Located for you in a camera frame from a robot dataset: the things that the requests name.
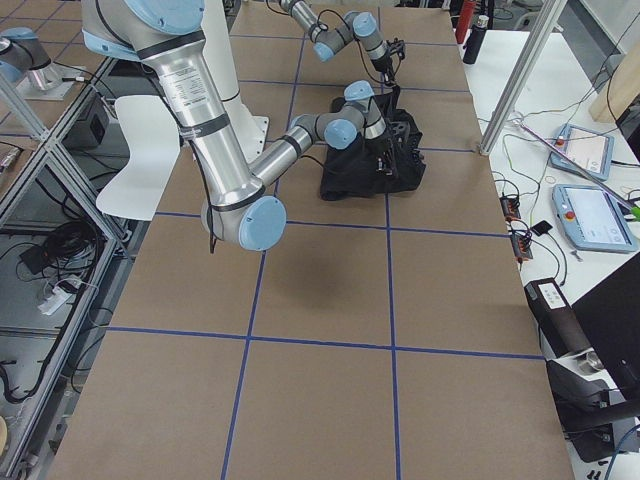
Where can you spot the lower teach pendant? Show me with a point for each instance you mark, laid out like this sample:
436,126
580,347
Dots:
591,220

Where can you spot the white chair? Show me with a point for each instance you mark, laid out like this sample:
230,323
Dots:
152,137

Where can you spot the black printed t-shirt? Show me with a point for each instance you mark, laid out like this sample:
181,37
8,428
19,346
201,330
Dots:
352,172

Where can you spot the black box with label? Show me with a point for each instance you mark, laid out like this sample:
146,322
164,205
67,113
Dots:
555,317

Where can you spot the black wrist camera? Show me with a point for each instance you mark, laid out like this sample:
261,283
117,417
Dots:
396,47

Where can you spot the teach pendant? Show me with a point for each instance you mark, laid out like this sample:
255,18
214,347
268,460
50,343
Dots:
591,220
588,149

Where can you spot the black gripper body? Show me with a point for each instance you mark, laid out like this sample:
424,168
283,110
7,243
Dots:
379,145
384,65

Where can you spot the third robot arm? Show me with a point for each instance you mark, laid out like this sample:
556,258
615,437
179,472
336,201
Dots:
23,55

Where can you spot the red bottle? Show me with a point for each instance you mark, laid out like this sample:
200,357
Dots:
465,17

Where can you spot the aluminium frame post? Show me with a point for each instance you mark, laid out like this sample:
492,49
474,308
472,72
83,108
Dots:
537,38

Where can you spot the upper teach pendant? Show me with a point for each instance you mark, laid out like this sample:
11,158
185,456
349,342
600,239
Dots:
588,149

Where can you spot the white power strip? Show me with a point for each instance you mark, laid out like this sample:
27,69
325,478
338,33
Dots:
60,294

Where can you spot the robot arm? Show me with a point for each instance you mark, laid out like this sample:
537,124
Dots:
330,32
186,44

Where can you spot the black monitor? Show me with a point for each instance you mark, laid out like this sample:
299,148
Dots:
609,317

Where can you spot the black bottle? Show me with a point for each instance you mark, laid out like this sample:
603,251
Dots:
475,40

